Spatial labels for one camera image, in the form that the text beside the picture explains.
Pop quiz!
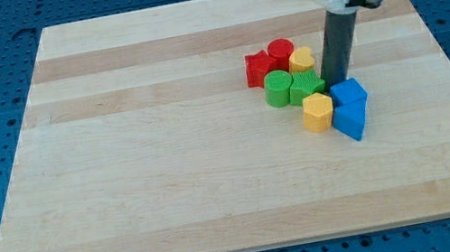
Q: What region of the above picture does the yellow heart block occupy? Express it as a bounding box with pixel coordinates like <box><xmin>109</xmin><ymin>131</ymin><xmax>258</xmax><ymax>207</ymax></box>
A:
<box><xmin>288</xmin><ymin>46</ymin><xmax>315</xmax><ymax>74</ymax></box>

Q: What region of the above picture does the green star block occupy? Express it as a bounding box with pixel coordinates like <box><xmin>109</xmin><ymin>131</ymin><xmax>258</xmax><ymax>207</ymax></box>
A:
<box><xmin>289</xmin><ymin>70</ymin><xmax>325</xmax><ymax>107</ymax></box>

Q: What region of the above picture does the blue cube block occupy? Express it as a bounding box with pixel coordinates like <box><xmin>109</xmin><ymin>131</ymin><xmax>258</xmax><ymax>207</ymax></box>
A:
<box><xmin>329</xmin><ymin>78</ymin><xmax>368</xmax><ymax>107</ymax></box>

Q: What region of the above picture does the yellow hexagon block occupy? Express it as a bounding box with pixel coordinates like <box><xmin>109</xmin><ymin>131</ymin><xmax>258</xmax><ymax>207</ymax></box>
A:
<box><xmin>302</xmin><ymin>93</ymin><xmax>333</xmax><ymax>133</ymax></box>

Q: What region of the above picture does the red cylinder block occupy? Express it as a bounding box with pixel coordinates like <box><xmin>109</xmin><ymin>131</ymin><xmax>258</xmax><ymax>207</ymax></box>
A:
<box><xmin>267</xmin><ymin>38</ymin><xmax>295</xmax><ymax>71</ymax></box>

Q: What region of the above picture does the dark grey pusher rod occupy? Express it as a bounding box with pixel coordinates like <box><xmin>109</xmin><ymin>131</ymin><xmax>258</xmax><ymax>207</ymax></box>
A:
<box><xmin>320</xmin><ymin>12</ymin><xmax>357</xmax><ymax>89</ymax></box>

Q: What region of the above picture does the red star block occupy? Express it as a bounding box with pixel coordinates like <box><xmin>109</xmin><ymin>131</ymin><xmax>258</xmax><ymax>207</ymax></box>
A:
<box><xmin>244</xmin><ymin>50</ymin><xmax>277</xmax><ymax>88</ymax></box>

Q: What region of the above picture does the wooden board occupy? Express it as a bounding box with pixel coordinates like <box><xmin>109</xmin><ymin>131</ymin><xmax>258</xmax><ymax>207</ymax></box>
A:
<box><xmin>0</xmin><ymin>0</ymin><xmax>450</xmax><ymax>252</ymax></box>

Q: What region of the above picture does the green cylinder block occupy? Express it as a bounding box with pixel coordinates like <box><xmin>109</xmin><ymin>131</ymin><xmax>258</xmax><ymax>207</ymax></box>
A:
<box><xmin>263</xmin><ymin>70</ymin><xmax>293</xmax><ymax>107</ymax></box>

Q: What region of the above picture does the blue triangle block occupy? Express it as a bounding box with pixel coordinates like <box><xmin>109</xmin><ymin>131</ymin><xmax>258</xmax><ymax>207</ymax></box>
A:
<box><xmin>333</xmin><ymin>99</ymin><xmax>368</xmax><ymax>141</ymax></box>

